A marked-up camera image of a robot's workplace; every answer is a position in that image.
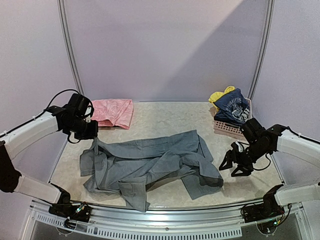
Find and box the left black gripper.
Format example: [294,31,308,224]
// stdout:
[65,116,98,140]

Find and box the grey-blue button shirt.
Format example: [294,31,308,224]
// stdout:
[79,130,224,212]

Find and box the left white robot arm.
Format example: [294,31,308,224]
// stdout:
[0,106,99,217]

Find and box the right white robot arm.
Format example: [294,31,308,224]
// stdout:
[219,122,320,218]

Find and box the pink perforated laundry basket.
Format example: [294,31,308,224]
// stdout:
[213,98,252,139]

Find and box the pink folded garment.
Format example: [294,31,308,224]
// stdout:
[91,98,134,130]

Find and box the navy printed t-shirt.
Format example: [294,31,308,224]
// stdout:
[214,88,251,127]

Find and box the yellow garment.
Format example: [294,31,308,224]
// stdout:
[208,86,236,111]

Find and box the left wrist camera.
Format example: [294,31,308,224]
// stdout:
[66,93,93,119]

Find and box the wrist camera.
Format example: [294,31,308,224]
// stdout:
[240,118,266,144]
[66,93,93,119]

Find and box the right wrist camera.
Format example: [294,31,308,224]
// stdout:
[240,118,266,144]

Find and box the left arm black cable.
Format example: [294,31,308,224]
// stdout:
[43,89,80,112]

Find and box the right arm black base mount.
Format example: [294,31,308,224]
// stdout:
[240,184,292,235]

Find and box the aluminium front rail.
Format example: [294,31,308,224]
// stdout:
[21,200,320,240]

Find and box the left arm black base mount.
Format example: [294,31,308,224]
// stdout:
[48,183,93,223]

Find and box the left aluminium wall post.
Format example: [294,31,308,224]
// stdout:
[57,0,85,95]

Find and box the aluminium wall post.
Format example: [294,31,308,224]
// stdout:
[57,0,85,95]
[247,0,275,100]

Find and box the right aluminium wall post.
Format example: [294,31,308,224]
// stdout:
[247,0,275,100]

